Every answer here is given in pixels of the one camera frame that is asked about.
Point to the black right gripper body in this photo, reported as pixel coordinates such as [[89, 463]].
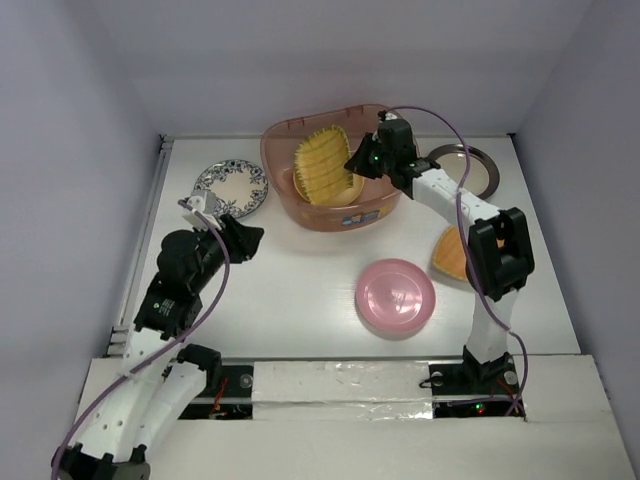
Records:
[[389, 159]]

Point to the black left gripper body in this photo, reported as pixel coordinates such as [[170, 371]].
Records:
[[214, 250]]

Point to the green striped bamboo tray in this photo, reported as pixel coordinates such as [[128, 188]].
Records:
[[323, 151]]

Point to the blue floral ceramic plate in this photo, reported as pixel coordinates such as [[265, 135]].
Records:
[[240, 186]]

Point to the dark rimmed metal plate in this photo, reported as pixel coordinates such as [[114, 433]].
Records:
[[483, 178]]

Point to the fan-shaped woven basket plate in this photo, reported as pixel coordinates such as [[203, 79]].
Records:
[[448, 256]]

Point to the pink plastic plate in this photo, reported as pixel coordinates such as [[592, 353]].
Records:
[[395, 297]]

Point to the yellow bear plastic plate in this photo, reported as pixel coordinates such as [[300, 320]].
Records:
[[333, 189]]

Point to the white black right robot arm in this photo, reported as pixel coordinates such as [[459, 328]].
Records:
[[496, 244]]

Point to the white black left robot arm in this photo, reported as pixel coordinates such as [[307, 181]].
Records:
[[160, 373]]

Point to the pink translucent plastic bin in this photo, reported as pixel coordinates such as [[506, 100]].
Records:
[[378, 198]]

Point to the white foam base block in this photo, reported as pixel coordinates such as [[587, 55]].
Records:
[[340, 391]]

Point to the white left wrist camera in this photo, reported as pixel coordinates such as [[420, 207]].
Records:
[[198, 209]]

